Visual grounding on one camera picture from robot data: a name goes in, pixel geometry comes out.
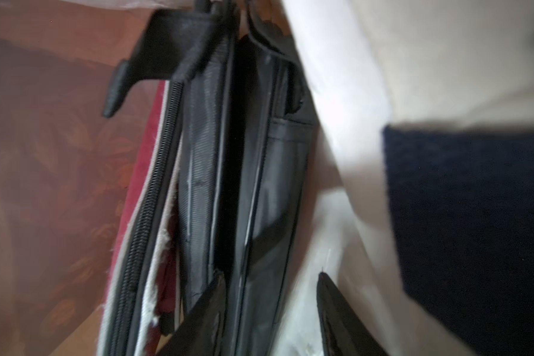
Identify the maroon paddle case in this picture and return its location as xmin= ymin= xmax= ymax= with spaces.
xmin=96 ymin=82 xmax=183 ymax=355

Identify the white canvas tote bag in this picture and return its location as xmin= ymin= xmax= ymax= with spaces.
xmin=0 ymin=0 xmax=534 ymax=356

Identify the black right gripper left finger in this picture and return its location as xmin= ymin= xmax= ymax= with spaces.
xmin=157 ymin=272 xmax=226 ymax=356

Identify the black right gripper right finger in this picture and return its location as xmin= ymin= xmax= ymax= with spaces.
xmin=317 ymin=272 xmax=387 ymax=356

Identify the black mesh paddle case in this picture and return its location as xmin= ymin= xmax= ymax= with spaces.
xmin=103 ymin=1 xmax=317 ymax=355

